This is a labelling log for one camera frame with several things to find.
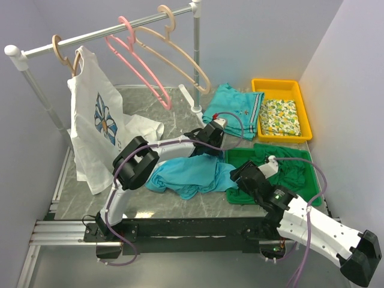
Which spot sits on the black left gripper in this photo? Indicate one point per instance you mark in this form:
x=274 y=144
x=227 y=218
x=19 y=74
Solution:
x=219 y=140

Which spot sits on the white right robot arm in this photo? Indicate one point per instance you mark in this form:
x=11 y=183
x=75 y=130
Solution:
x=357 y=254

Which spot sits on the pink plastic hanger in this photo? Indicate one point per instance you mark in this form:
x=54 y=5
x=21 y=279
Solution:
x=128 y=45

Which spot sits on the metal clothes rack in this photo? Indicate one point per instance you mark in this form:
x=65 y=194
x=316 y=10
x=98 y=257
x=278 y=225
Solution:
x=20 y=58

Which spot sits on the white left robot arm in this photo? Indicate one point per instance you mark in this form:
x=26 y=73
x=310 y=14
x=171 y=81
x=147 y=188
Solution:
x=136 y=163

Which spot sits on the white flower print shirt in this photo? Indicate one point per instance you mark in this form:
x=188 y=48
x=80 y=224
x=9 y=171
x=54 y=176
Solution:
x=100 y=129

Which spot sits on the folded teal polo shirt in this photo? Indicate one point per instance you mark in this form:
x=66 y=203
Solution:
x=240 y=109

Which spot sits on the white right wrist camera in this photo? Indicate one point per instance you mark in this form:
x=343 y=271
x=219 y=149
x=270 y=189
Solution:
x=270 y=168

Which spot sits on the light blue t shirt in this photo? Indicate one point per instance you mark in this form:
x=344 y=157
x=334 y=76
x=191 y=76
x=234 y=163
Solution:
x=190 y=176

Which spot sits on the black base beam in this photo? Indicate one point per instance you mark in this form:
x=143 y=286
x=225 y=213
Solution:
x=182 y=235

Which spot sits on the lemon print folded cloth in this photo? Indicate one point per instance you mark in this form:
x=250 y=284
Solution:
x=279 y=118

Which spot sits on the beige hanger on right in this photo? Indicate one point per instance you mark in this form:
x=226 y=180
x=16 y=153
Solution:
x=168 y=29

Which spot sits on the dark green shirt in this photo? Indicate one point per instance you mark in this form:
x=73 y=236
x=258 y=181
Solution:
x=290 y=172

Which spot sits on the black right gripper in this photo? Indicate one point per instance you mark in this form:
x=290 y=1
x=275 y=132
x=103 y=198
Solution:
x=234 y=173

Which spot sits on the beige hanger with shirt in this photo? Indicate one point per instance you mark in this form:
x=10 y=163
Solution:
x=64 y=60

